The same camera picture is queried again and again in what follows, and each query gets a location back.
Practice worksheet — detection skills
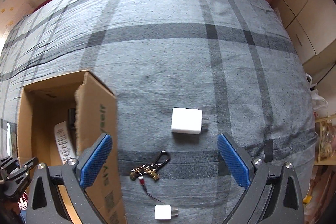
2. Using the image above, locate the gold keychain with carabiner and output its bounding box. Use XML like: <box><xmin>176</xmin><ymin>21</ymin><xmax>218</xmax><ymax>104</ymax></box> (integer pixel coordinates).
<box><xmin>129</xmin><ymin>150</ymin><xmax>171</xmax><ymax>204</ymax></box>

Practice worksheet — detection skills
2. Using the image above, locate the brown cardboard box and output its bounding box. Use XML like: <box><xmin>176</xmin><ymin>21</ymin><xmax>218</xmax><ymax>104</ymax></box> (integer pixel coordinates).
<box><xmin>17</xmin><ymin>71</ymin><xmax>127</xmax><ymax>223</ymax></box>

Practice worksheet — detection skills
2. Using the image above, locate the small white charger plug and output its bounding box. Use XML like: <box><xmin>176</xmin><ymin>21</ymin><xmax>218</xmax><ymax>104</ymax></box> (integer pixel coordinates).
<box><xmin>154</xmin><ymin>205</ymin><xmax>179</xmax><ymax>221</ymax></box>

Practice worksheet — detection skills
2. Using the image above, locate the large white charger plug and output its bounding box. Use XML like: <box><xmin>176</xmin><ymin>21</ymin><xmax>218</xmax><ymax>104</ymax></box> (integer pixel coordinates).
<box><xmin>171</xmin><ymin>107</ymin><xmax>209</xmax><ymax>135</ymax></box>

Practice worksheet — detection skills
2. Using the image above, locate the white remote control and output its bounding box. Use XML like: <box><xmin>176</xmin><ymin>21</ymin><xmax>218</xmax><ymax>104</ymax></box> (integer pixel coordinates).
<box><xmin>54</xmin><ymin>122</ymin><xmax>76</xmax><ymax>164</ymax></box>

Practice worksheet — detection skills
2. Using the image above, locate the white plastic bag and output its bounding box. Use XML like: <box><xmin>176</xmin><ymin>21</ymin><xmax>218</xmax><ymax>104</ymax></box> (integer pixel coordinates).
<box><xmin>305</xmin><ymin>73</ymin><xmax>329</xmax><ymax>118</ymax></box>

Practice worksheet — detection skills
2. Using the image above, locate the grey plaid bed sheet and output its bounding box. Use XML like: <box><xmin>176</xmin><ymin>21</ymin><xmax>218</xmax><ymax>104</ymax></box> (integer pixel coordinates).
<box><xmin>1</xmin><ymin>0</ymin><xmax>316</xmax><ymax>223</ymax></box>

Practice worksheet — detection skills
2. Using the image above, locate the beige cabinet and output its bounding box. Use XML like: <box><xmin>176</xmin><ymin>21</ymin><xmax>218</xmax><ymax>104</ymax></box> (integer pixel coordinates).
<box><xmin>270</xmin><ymin>0</ymin><xmax>336</xmax><ymax>83</ymax></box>

